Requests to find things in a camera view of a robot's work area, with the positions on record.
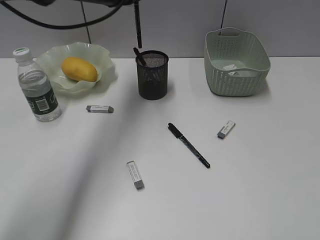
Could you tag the grey eraser right side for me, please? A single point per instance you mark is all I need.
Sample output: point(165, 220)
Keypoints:
point(225, 130)

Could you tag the green woven plastic basket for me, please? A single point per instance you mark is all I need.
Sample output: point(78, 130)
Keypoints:
point(228, 46)

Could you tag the yellow mango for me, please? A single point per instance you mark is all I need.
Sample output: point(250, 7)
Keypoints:
point(79, 69)

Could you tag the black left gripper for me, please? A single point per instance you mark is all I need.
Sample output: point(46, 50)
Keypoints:
point(109, 3)

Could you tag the grey eraser front centre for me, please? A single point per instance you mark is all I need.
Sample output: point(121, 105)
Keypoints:
point(135, 175)

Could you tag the black mesh pen holder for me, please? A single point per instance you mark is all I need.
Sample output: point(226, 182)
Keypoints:
point(156, 94)

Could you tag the green wavy glass plate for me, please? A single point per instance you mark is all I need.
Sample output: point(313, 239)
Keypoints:
point(96, 55)

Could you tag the waste paper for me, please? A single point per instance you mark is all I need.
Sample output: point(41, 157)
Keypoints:
point(231, 67)

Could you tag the clear plastic water bottle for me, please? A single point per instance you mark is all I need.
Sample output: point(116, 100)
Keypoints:
point(36, 86)

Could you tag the grey eraser near plate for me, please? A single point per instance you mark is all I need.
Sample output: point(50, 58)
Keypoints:
point(100, 109)

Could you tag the black pen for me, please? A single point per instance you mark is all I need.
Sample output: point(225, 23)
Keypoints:
point(184, 140)
point(139, 57)
point(138, 23)

